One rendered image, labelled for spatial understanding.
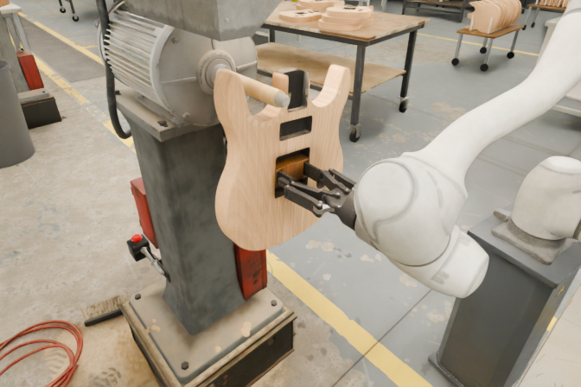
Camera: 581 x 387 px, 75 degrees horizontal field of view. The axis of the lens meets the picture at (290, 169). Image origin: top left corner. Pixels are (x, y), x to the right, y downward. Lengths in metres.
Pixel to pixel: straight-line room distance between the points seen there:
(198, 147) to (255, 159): 0.37
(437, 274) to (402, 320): 1.34
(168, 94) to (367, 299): 1.47
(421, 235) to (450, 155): 0.12
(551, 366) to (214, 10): 0.72
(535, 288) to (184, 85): 1.11
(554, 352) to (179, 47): 0.85
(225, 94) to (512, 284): 1.05
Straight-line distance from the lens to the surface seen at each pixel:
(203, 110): 0.88
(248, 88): 0.75
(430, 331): 1.95
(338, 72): 0.87
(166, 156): 1.06
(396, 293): 2.05
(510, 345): 1.54
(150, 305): 1.64
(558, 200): 1.26
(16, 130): 3.58
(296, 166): 0.83
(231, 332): 1.50
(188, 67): 0.83
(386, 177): 0.46
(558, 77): 0.77
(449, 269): 0.61
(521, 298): 1.40
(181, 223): 1.18
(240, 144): 0.71
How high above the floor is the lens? 1.50
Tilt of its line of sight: 31 degrees down
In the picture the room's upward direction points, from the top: straight up
